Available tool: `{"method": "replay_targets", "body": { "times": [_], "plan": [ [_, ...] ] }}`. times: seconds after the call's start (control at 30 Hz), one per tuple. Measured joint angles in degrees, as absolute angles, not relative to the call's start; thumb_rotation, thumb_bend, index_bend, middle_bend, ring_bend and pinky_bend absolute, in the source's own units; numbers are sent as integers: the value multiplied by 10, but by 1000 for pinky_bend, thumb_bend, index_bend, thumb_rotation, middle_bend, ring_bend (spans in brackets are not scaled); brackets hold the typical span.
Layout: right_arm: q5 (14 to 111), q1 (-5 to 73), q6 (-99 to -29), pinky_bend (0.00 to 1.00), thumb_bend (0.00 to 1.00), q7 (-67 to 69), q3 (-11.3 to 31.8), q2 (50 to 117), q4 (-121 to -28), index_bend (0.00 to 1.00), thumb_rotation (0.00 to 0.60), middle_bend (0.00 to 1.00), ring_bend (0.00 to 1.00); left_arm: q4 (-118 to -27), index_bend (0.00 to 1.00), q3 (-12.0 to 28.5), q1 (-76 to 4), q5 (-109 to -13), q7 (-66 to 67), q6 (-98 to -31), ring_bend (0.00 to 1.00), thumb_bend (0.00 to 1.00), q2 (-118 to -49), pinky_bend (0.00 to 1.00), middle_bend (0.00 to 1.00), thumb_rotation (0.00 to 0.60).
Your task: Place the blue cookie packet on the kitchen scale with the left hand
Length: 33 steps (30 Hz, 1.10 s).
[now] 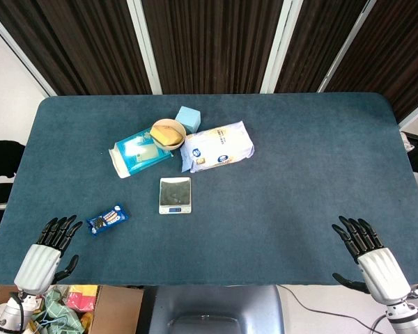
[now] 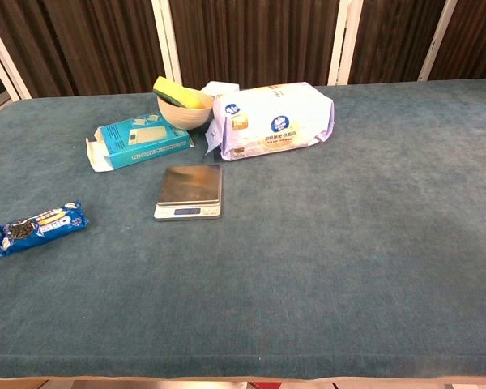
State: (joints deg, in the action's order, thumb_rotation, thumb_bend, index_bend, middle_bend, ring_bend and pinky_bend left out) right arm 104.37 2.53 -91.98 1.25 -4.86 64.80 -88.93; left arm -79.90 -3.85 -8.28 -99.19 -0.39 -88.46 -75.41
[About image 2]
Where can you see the silver digital kitchen scale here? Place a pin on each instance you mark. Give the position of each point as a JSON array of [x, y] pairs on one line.
[[189, 190]]

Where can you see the teal table cloth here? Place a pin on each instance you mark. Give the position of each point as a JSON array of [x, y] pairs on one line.
[[308, 251]]

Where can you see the yellow green sponge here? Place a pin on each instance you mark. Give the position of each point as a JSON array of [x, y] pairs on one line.
[[178, 96]]

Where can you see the beige ceramic bowl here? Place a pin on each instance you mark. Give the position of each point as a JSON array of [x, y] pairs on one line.
[[185, 113]]

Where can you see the teal cardboard scale box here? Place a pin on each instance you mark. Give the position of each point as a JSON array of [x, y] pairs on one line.
[[141, 142]]

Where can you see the dark brown curtain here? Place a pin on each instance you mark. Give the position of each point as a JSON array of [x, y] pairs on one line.
[[251, 40]]

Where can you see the small white paper box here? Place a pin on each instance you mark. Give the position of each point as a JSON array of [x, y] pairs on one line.
[[222, 87]]

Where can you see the blue Oreo cookie pack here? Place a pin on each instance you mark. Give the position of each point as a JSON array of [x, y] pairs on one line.
[[40, 228]]

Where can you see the white purple tissue pack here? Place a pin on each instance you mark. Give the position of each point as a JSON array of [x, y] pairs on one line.
[[273, 119]]

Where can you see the white frame post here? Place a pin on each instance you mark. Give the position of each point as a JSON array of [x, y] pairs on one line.
[[344, 40], [167, 40], [437, 40], [2, 61]]

